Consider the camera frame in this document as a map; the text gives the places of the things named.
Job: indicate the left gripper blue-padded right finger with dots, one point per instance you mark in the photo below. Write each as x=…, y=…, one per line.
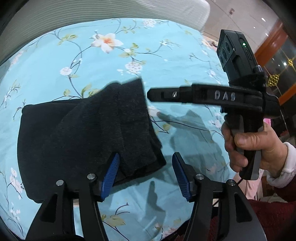
x=195, y=187

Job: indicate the light blue floral bedsheet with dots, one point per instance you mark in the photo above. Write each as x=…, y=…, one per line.
x=78, y=61

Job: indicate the right forearm white cuff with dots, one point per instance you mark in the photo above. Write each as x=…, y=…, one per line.
x=288, y=172

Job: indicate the grey striped headboard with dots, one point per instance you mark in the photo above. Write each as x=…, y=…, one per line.
x=26, y=20

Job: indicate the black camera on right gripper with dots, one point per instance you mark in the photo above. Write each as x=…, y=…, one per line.
x=238, y=61

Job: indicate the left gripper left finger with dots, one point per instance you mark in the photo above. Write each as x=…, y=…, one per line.
x=93, y=190

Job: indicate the black pants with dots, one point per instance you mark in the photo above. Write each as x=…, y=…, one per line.
x=69, y=139

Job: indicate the person's right hand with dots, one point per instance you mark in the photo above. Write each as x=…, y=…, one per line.
x=273, y=151

